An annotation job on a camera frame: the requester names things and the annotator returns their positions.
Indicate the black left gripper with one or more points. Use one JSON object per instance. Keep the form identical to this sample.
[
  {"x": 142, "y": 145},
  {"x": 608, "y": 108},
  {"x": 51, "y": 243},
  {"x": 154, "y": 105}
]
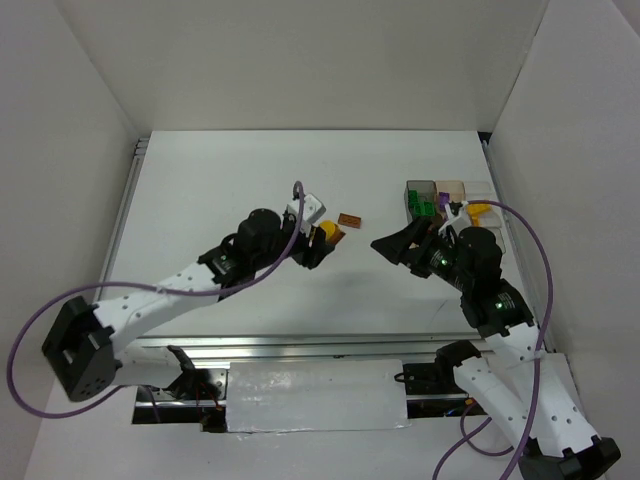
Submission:
[{"x": 310, "y": 248}]

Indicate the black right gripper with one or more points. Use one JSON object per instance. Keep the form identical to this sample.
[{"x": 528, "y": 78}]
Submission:
[{"x": 417, "y": 248}]

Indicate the yellow round lego brick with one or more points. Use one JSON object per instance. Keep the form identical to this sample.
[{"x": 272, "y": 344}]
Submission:
[{"x": 329, "y": 229}]

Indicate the brown lego plate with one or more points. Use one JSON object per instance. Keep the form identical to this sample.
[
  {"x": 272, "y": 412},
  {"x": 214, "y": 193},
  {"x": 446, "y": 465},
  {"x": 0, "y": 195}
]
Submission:
[{"x": 338, "y": 236}]

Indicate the brown lego brick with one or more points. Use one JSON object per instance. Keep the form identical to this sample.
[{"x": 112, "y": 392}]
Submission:
[{"x": 349, "y": 220}]

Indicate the green curved lego brick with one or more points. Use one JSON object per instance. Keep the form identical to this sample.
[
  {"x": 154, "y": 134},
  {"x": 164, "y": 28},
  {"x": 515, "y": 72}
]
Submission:
[
  {"x": 427, "y": 209},
  {"x": 412, "y": 197}
]

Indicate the purple butterfly lego brick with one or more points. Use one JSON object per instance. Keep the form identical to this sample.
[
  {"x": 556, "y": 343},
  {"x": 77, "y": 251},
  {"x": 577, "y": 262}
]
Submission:
[{"x": 443, "y": 199}]

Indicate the yellow rectangular lego brick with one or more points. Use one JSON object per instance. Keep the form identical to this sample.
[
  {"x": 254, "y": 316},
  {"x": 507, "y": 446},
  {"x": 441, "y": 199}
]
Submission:
[{"x": 479, "y": 206}]

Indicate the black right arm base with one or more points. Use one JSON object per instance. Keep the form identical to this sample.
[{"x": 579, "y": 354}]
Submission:
[{"x": 420, "y": 379}]

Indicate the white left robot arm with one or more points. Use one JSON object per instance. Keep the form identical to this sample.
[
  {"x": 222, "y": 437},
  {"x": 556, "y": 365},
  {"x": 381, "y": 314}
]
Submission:
[{"x": 88, "y": 345}]

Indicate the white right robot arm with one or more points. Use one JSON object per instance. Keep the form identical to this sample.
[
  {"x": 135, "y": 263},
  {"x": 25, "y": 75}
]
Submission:
[{"x": 550, "y": 437}]

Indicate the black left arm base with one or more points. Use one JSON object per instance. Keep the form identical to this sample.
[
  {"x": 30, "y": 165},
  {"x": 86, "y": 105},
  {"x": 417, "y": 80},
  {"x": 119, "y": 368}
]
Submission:
[{"x": 195, "y": 380}]

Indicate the green lego brick in bin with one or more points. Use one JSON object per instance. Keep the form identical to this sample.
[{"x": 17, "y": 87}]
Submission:
[{"x": 416, "y": 209}]

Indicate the clear transparent bin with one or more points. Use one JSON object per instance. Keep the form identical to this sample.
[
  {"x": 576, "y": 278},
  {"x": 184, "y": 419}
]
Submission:
[{"x": 478, "y": 190}]

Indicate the white foil board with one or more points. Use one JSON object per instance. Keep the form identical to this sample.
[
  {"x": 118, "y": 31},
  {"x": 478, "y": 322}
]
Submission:
[{"x": 336, "y": 395}]

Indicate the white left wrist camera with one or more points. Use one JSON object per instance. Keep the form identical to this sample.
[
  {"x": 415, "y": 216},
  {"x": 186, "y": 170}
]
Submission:
[{"x": 313, "y": 210}]

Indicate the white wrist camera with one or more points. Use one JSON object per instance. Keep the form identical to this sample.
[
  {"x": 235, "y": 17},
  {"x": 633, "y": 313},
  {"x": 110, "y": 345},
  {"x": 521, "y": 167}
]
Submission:
[
  {"x": 313, "y": 210},
  {"x": 457, "y": 218}
]

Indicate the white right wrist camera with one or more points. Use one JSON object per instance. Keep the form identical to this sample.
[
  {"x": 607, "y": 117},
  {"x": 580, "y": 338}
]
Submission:
[{"x": 457, "y": 218}]

